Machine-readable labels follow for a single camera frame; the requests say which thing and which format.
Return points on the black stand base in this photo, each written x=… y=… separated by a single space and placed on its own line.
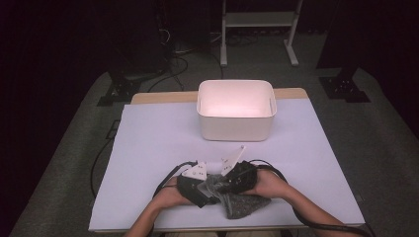
x=120 y=90
x=344 y=87

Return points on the person's right hand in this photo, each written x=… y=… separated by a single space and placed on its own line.
x=271 y=186

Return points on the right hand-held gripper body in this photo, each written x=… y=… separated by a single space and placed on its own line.
x=242 y=177

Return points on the white plastic storage bin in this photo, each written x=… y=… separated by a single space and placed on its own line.
x=235 y=126

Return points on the grey cloth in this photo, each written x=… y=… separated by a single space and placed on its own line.
x=243 y=205

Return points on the white metal stand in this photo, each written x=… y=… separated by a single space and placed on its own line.
x=260 y=19

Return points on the person's left hand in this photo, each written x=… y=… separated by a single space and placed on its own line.
x=171 y=197

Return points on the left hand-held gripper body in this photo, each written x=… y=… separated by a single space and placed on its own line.
x=191 y=186

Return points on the white table cover sheet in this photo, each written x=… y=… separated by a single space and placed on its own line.
x=148 y=148

